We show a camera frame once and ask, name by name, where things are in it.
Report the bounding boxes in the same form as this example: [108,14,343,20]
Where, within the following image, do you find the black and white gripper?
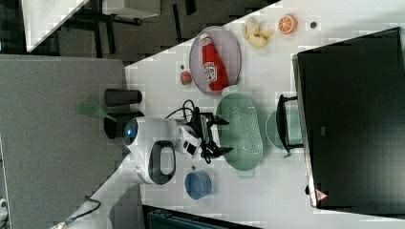
[175,113,233,158]

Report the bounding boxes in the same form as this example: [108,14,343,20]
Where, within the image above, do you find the green plastic strainer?
[216,85,264,178]

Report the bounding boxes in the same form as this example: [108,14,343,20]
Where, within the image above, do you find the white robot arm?
[50,109,232,229]

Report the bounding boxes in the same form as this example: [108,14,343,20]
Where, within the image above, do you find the blue bowl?
[184,171,212,199]

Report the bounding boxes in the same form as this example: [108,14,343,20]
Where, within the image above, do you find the red ketchup bottle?
[200,33,228,91]

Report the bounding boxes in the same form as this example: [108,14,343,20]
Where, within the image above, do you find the red toy strawberry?
[181,71,192,85]

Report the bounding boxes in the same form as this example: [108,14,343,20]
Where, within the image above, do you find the small green cup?
[266,109,303,157]

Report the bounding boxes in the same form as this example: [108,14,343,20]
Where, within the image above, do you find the large black pot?
[104,111,144,139]

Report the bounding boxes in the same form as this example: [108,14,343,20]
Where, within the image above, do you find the grey round plate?
[189,26,242,95]

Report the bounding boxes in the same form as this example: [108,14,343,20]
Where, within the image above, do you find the peeled toy banana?
[242,17,274,49]

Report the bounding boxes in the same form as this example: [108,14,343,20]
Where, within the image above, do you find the small black cup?
[104,89,142,107]

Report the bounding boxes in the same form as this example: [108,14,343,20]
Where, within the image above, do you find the green slotted spatula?
[76,102,116,121]

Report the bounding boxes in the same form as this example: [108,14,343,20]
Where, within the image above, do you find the toy orange half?
[278,14,298,34]

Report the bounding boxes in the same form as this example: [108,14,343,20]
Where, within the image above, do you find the toaster oven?
[292,28,405,219]

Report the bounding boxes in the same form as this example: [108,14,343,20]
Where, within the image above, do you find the white side table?
[20,0,90,52]

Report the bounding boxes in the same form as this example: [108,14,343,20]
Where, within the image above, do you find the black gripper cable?
[163,98,196,121]

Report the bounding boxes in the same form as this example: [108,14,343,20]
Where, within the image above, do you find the blue metal table frame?
[142,205,259,229]

